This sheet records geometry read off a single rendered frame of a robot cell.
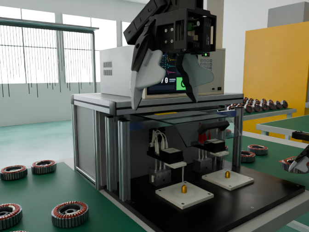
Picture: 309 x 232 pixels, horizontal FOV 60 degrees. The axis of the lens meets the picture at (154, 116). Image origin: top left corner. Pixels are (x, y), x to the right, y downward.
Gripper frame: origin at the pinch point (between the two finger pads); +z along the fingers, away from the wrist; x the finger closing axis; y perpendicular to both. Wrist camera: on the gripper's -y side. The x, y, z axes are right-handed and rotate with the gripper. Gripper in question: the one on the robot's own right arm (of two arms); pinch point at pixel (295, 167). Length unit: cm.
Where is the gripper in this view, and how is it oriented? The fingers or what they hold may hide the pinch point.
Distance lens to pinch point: 131.2
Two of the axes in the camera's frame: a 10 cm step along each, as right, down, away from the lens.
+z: -2.9, 8.0, 5.3
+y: 5.1, 6.0, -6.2
